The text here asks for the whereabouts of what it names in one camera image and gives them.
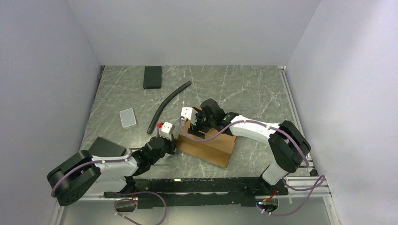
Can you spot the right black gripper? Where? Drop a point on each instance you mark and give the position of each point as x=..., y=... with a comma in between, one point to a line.
x=194, y=129

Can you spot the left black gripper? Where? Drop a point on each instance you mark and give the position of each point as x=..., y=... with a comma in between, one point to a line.
x=172, y=145

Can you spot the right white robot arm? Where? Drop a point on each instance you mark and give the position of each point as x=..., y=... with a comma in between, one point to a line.
x=289, y=147

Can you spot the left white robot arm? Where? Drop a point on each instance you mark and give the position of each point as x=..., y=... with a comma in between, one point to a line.
x=84, y=173

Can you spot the black rectangular box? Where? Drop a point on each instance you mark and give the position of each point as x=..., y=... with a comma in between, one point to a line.
x=152, y=77

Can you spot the clear plastic case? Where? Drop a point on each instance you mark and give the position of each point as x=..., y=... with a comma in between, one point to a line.
x=128, y=118

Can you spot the black flat block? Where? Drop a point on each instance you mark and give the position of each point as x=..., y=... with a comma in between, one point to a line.
x=102, y=147

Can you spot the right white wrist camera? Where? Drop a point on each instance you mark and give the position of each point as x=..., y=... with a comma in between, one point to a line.
x=189, y=113

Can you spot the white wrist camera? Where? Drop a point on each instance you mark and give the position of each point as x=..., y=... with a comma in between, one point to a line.
x=189, y=113
x=165, y=130

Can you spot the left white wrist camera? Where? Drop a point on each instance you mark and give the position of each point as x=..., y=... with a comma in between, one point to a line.
x=165, y=130

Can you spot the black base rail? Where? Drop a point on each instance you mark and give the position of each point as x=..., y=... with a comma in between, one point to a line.
x=243, y=191

